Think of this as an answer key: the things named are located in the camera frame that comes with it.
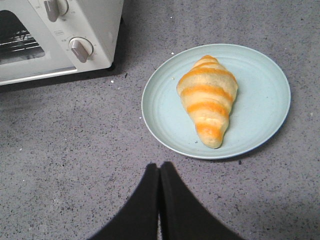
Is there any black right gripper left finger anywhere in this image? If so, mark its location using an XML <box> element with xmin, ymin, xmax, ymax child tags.
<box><xmin>91</xmin><ymin>163</ymin><xmax>160</xmax><ymax>240</ymax></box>

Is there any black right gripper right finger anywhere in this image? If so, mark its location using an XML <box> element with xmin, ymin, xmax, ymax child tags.
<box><xmin>160</xmin><ymin>161</ymin><xmax>242</xmax><ymax>240</ymax></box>

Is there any golden croissant bread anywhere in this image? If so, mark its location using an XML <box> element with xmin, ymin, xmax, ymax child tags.
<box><xmin>176</xmin><ymin>55</ymin><xmax>238</xmax><ymax>149</ymax></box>

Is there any oven glass door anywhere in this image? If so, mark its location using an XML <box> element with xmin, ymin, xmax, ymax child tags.
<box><xmin>0</xmin><ymin>0</ymin><xmax>76</xmax><ymax>85</ymax></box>

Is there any lower oven control knob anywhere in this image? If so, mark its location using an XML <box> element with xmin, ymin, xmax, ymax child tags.
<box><xmin>69</xmin><ymin>37</ymin><xmax>94</xmax><ymax>63</ymax></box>

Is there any oven control knob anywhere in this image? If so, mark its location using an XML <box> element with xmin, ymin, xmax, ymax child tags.
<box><xmin>43</xmin><ymin>0</ymin><xmax>69</xmax><ymax>22</ymax></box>
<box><xmin>69</xmin><ymin>37</ymin><xmax>94</xmax><ymax>63</ymax></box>

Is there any white Toshiba toaster oven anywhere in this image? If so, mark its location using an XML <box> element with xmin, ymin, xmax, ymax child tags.
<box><xmin>0</xmin><ymin>0</ymin><xmax>125</xmax><ymax>87</ymax></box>

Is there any upper oven control knob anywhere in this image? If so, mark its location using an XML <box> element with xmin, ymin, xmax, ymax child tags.
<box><xmin>43</xmin><ymin>0</ymin><xmax>69</xmax><ymax>22</ymax></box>

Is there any light green plate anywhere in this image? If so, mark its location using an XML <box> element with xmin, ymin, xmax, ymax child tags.
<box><xmin>141</xmin><ymin>43</ymin><xmax>291</xmax><ymax>160</ymax></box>

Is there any metal oven wire rack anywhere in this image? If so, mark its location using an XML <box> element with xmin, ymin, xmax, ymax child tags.
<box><xmin>0</xmin><ymin>30</ymin><xmax>44</xmax><ymax>55</ymax></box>

